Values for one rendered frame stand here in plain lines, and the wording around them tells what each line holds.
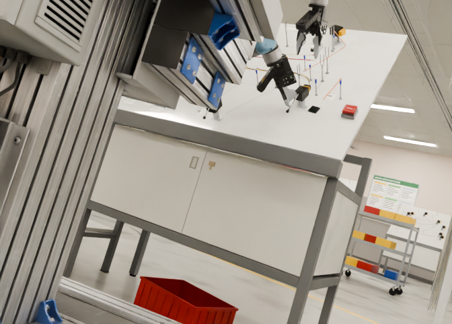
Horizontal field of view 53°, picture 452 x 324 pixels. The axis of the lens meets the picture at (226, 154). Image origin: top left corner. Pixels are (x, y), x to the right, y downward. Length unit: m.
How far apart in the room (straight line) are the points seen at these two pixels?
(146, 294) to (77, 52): 1.51
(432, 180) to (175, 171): 11.40
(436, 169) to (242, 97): 11.25
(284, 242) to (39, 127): 1.16
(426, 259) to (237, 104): 8.76
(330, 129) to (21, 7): 1.40
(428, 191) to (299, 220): 11.36
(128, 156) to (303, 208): 0.90
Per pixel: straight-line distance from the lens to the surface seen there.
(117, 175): 2.25
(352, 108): 1.97
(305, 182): 1.82
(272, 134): 1.91
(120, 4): 1.09
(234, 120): 2.02
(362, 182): 2.35
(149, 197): 2.12
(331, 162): 1.77
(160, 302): 2.14
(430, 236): 10.77
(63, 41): 0.85
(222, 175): 1.95
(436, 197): 13.04
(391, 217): 6.81
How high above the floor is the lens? 0.61
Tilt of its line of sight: 5 degrees up
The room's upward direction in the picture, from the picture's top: 17 degrees clockwise
